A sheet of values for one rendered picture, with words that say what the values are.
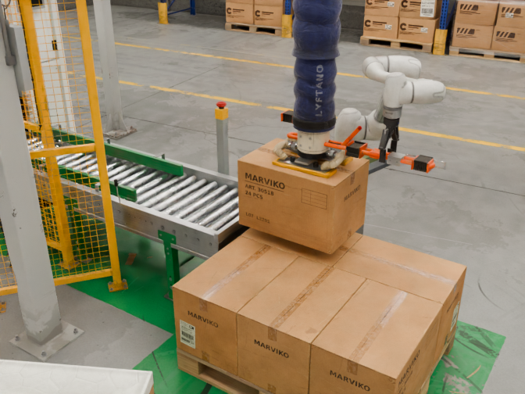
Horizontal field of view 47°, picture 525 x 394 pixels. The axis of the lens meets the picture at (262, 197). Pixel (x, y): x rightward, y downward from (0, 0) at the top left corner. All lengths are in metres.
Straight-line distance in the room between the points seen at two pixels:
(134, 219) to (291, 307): 1.32
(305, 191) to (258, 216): 0.38
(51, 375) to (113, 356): 1.62
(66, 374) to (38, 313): 1.66
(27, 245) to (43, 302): 0.38
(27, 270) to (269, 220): 1.32
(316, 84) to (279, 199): 0.65
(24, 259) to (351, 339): 1.74
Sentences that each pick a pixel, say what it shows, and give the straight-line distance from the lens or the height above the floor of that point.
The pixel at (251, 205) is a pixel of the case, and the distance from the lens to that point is 3.35.
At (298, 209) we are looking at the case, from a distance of 3.18.
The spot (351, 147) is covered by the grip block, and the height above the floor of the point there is 1.18.
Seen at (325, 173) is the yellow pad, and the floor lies 1.04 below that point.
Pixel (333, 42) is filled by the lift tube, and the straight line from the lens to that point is 2.99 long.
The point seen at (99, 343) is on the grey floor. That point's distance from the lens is 3.69.
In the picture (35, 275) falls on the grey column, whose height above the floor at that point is 0.47.
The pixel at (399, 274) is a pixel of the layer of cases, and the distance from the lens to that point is 3.23.
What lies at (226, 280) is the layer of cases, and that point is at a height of 0.54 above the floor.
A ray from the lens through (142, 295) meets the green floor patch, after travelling 4.01.
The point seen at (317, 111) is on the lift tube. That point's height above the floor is 1.34.
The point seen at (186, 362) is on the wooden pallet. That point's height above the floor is 0.08.
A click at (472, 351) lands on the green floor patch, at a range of 3.71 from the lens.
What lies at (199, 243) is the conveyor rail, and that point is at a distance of 3.52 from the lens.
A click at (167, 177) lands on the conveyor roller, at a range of 4.27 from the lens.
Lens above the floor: 2.31
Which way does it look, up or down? 27 degrees down
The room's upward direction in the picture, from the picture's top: straight up
